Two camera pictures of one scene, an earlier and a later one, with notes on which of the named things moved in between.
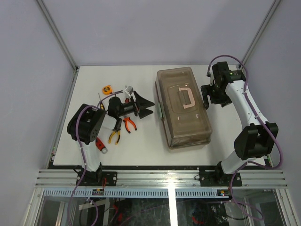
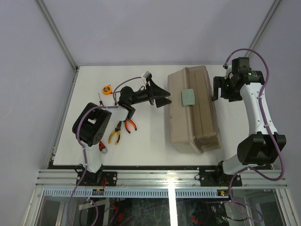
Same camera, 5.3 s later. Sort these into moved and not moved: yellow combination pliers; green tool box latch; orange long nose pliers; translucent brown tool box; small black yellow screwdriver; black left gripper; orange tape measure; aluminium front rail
Moved: black left gripper; translucent brown tool box; green tool box latch
Not moved: orange tape measure; aluminium front rail; yellow combination pliers; small black yellow screwdriver; orange long nose pliers
